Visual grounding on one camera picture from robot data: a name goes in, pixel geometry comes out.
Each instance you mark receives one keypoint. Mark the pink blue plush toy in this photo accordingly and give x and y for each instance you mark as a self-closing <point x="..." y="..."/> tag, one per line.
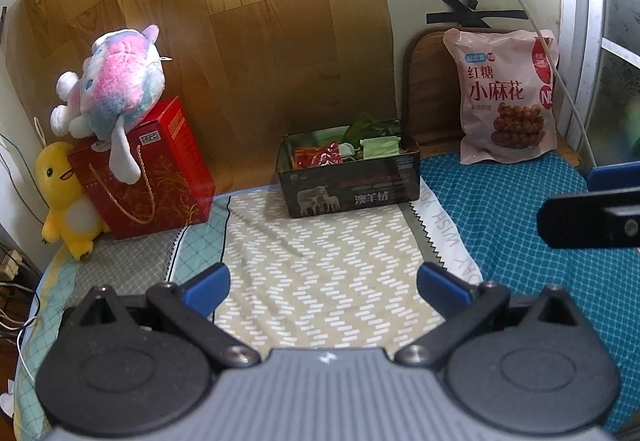
<point x="120" y="76"/>

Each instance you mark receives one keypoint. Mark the wood-grain wall panel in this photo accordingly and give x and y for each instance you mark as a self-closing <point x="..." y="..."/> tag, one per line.
<point x="250" y="21"/>

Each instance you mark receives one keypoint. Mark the grey cloth zigzag edge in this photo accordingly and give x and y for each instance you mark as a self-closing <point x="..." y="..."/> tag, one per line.
<point x="125" y="256"/>

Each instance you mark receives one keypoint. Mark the red snack packet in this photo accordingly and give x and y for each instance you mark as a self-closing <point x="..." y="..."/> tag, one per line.
<point x="317" y="155"/>

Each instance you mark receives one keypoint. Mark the white lettered cloth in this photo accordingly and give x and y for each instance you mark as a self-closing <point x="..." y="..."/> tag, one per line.
<point x="450" y="241"/>

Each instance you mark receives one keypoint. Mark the teal checked bed sheet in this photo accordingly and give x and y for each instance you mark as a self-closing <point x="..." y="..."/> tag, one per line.
<point x="197" y="246"/>

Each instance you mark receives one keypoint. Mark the dark tin box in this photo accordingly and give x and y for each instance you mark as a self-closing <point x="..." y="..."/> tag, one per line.
<point x="350" y="196"/>

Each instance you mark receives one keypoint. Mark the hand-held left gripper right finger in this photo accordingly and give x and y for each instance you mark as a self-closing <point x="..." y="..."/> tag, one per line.
<point x="442" y="288"/>

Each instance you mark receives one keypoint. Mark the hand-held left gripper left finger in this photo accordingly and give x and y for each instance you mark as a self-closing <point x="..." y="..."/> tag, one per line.
<point x="207" y="288"/>

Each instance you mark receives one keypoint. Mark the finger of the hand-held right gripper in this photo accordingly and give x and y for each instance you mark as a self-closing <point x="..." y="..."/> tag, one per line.
<point x="590" y="221"/>

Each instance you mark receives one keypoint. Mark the beige floor socket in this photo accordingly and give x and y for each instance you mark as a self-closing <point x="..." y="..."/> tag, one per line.
<point x="7" y="266"/>

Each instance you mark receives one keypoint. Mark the red gift box gold print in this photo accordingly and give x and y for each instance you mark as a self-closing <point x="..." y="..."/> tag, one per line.
<point x="165" y="171"/>

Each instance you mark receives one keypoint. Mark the pink snack bag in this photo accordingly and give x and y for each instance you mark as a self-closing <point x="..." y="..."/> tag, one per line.
<point x="500" y="91"/>

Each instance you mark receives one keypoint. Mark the yellow plush duck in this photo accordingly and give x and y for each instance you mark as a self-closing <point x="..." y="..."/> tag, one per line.
<point x="57" y="201"/>

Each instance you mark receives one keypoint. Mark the blue checked cloth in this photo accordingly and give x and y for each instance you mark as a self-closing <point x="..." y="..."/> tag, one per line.
<point x="500" y="221"/>

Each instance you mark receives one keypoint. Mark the light green snack packet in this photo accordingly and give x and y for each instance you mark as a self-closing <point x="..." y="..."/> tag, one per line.
<point x="380" y="147"/>

